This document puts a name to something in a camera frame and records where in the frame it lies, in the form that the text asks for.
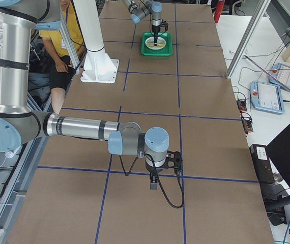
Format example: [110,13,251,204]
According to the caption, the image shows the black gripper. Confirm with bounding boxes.
[146,160,167,190]
[151,25,160,47]

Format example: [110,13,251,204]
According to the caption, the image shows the yellow plastic spoon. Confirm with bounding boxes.
[147,44,165,48]

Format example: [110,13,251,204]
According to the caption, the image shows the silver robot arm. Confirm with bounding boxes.
[0,1,169,189]
[122,0,163,46]

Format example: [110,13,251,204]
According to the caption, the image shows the white round plate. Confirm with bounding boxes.
[145,37,166,50]

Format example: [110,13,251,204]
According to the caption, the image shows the blue tape strip near crosswise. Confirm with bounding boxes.
[37,166,259,183]

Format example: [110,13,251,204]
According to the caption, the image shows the blue tape strip crosswise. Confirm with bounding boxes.
[37,166,259,183]
[63,107,241,121]

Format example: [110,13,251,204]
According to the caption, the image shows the green plastic tray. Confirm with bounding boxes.
[141,32,173,56]

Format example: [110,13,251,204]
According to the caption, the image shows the blue tape strip lengthwise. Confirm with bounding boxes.
[173,4,187,243]

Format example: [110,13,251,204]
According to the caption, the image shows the red fire extinguisher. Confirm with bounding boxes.
[214,0,225,23]

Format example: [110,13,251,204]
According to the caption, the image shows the person in yellow shirt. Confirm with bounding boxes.
[38,0,86,114]

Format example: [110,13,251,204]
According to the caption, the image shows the black small computer box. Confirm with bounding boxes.
[249,144,275,184]

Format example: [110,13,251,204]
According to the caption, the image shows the orange black adapter board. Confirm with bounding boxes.
[237,100,247,112]

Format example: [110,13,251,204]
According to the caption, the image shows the near blue teach pendant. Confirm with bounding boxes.
[250,81,285,114]

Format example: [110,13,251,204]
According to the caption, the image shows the blue teach pendant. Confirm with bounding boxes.
[270,63,290,89]
[250,81,285,114]

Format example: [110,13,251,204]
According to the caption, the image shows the far blue teach pendant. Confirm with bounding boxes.
[270,63,290,89]

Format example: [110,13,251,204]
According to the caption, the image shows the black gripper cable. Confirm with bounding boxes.
[119,152,185,209]

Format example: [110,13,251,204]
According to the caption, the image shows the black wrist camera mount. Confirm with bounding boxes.
[165,150,183,175]

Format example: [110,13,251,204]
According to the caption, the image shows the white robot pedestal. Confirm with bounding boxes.
[73,0,119,84]

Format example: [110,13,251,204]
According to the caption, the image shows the aluminium frame post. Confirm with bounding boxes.
[226,0,271,79]

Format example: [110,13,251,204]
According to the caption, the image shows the aluminium side rail frame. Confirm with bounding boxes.
[0,137,48,243]

